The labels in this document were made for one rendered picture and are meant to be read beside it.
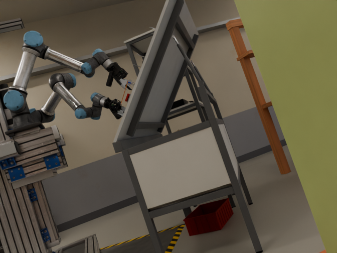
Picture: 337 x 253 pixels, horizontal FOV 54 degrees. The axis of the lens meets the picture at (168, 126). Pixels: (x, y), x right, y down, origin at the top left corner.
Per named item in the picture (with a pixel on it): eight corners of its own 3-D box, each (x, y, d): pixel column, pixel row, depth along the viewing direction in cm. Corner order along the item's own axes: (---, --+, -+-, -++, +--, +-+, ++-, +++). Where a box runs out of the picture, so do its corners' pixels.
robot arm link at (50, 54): (25, 55, 238) (91, 82, 247) (23, 49, 227) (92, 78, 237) (32, 41, 241) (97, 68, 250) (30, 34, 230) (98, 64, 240)
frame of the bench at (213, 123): (164, 278, 198) (121, 151, 203) (190, 221, 314) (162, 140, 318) (263, 252, 187) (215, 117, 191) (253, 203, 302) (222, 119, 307)
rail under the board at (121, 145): (115, 153, 203) (112, 143, 204) (159, 142, 319) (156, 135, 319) (123, 150, 202) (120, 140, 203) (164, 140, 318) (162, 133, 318)
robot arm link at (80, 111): (44, 70, 249) (83, 111, 232) (56, 70, 258) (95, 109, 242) (39, 83, 254) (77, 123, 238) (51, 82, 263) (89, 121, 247)
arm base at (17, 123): (11, 130, 217) (6, 116, 217) (16, 133, 231) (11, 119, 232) (35, 123, 221) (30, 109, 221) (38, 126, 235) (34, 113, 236)
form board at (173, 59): (159, 135, 319) (157, 134, 319) (198, 33, 310) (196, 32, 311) (115, 142, 203) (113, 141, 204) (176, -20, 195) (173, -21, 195)
